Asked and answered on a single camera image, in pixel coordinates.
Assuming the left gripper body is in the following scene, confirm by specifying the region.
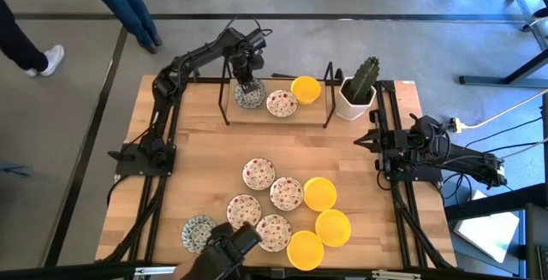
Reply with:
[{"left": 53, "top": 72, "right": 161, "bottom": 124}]
[{"left": 230, "top": 48, "right": 267, "bottom": 86}]

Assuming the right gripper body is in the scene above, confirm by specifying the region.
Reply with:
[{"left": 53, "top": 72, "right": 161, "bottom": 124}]
[{"left": 369, "top": 108, "right": 407, "bottom": 173}]

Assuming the blue floral mini bowl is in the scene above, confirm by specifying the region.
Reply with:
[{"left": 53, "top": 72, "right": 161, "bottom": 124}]
[
  {"left": 233, "top": 79, "right": 267, "bottom": 109},
  {"left": 234, "top": 98, "right": 267, "bottom": 110},
  {"left": 181, "top": 214, "right": 217, "bottom": 254}
]

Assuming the yellow mini bowl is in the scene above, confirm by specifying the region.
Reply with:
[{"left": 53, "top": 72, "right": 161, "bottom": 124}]
[
  {"left": 314, "top": 208, "right": 352, "bottom": 247},
  {"left": 286, "top": 229, "right": 325, "bottom": 271},
  {"left": 289, "top": 75, "right": 322, "bottom": 105},
  {"left": 302, "top": 176, "right": 338, "bottom": 212}
]

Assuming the white hexagonal plant pot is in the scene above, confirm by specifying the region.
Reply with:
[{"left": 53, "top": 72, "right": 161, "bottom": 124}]
[{"left": 335, "top": 76, "right": 378, "bottom": 122}]

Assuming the green cactus plant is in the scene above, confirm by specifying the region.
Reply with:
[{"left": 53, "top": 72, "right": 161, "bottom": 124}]
[{"left": 348, "top": 56, "right": 381, "bottom": 104}]

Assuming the black floor stand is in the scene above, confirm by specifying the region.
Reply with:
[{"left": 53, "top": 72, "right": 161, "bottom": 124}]
[{"left": 458, "top": 48, "right": 548, "bottom": 89}]

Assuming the white flat box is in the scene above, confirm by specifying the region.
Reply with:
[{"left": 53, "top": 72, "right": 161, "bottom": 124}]
[{"left": 453, "top": 188, "right": 521, "bottom": 264}]

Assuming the person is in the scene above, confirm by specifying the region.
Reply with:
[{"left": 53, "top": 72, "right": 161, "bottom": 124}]
[
  {"left": 68, "top": 0, "right": 164, "bottom": 55},
  {"left": 0, "top": 0, "right": 66, "bottom": 79},
  {"left": 171, "top": 249, "right": 245, "bottom": 280}
]

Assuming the black rig crossbeam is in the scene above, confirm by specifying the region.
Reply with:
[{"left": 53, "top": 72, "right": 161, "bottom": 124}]
[{"left": 0, "top": 260, "right": 548, "bottom": 280}]

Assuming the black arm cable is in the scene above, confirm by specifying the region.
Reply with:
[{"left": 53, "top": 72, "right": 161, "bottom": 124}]
[
  {"left": 375, "top": 169, "right": 393, "bottom": 192},
  {"left": 225, "top": 13, "right": 274, "bottom": 38}
]

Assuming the black aluminium rig frame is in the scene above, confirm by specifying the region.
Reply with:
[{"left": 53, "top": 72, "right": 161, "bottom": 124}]
[{"left": 100, "top": 66, "right": 457, "bottom": 271}]

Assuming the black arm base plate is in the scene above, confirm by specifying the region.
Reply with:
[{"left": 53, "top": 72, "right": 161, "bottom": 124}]
[
  {"left": 114, "top": 142, "right": 177, "bottom": 177},
  {"left": 382, "top": 149, "right": 444, "bottom": 183}
]

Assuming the thin black floor cable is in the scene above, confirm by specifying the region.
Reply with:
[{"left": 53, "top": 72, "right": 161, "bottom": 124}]
[
  {"left": 464, "top": 116, "right": 548, "bottom": 148},
  {"left": 440, "top": 172, "right": 517, "bottom": 202},
  {"left": 105, "top": 175, "right": 129, "bottom": 206}
]

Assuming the black desk frame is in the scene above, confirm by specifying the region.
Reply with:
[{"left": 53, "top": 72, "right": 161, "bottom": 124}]
[{"left": 444, "top": 183, "right": 548, "bottom": 280}]

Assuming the silver metal bracket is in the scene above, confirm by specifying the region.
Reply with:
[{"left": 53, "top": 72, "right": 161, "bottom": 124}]
[
  {"left": 371, "top": 270, "right": 423, "bottom": 280},
  {"left": 134, "top": 265, "right": 176, "bottom": 277}
]

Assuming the white power cable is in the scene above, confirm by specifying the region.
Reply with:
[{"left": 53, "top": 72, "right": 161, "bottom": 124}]
[{"left": 460, "top": 87, "right": 548, "bottom": 129}]

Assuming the grey floor cable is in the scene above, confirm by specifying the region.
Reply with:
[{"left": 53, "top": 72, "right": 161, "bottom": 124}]
[{"left": 498, "top": 137, "right": 548, "bottom": 161}]

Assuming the black handheld camera rig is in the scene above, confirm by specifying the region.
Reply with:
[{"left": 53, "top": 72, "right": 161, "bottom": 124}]
[{"left": 205, "top": 221, "right": 263, "bottom": 264}]

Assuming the grey metal floor rail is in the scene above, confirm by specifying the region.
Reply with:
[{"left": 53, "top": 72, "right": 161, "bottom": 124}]
[{"left": 503, "top": 0, "right": 548, "bottom": 52}]

